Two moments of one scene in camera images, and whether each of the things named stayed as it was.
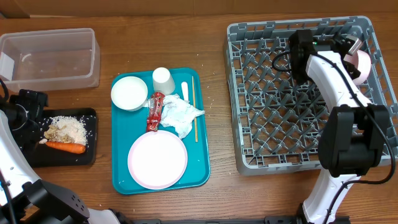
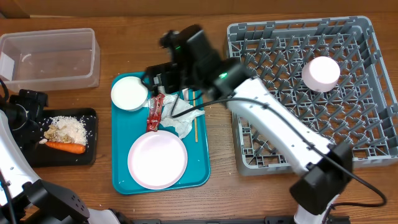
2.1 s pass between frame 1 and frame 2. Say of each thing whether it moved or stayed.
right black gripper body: moved
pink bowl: moved
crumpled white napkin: stayed
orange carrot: stayed
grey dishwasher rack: stayed
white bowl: stayed
